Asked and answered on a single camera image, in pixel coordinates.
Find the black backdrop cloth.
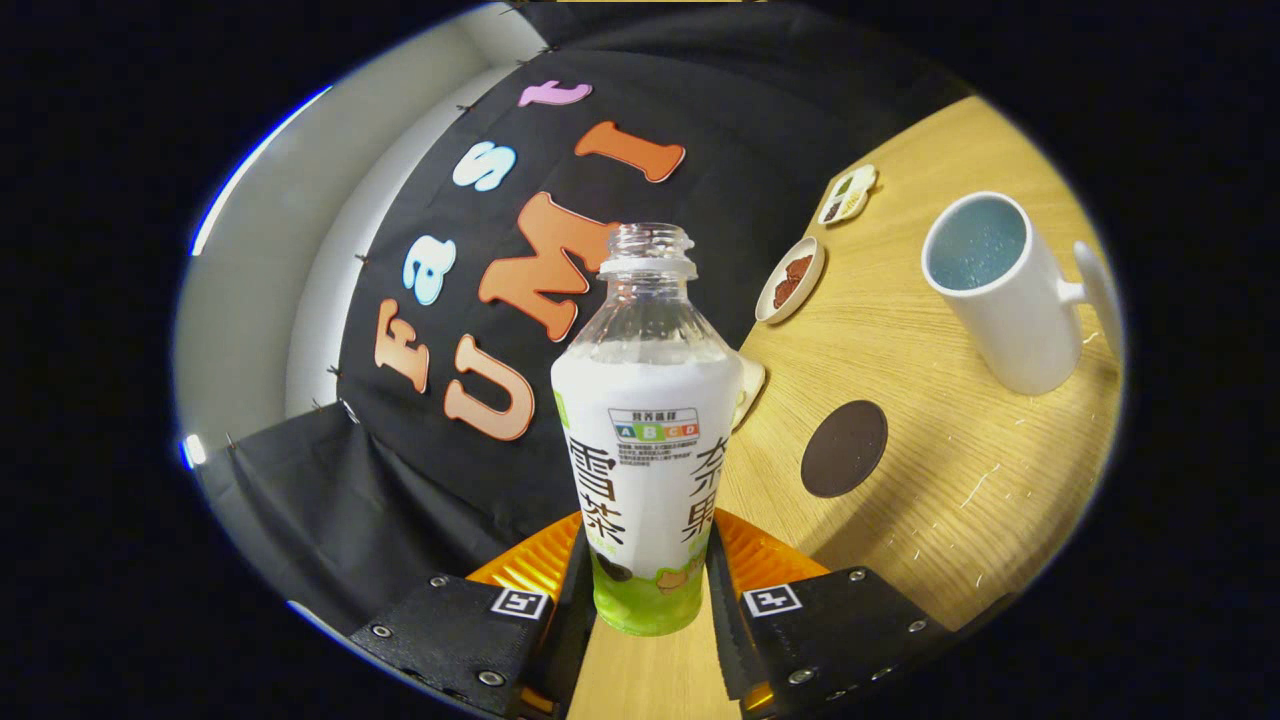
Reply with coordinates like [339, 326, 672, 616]
[195, 0, 976, 641]

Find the dark brown round coaster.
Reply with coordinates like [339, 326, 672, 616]
[800, 400, 889, 499]

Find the clear juice bottle white label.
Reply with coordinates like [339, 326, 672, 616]
[550, 222, 746, 637]

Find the white toaster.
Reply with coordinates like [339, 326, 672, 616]
[736, 355, 767, 431]

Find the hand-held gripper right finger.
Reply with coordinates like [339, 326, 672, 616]
[705, 508, 951, 716]

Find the small white plate brown food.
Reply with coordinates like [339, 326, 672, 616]
[754, 236, 827, 325]

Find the large ceiling light panel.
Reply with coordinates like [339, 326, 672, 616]
[190, 85, 333, 256]

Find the wooden table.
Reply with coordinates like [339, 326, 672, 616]
[565, 95, 1126, 720]

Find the white divided dish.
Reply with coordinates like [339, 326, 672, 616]
[817, 164, 879, 227]

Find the white cup with handle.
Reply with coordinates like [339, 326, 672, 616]
[920, 191, 1123, 396]

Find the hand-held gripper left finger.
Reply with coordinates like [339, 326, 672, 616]
[350, 510, 597, 719]

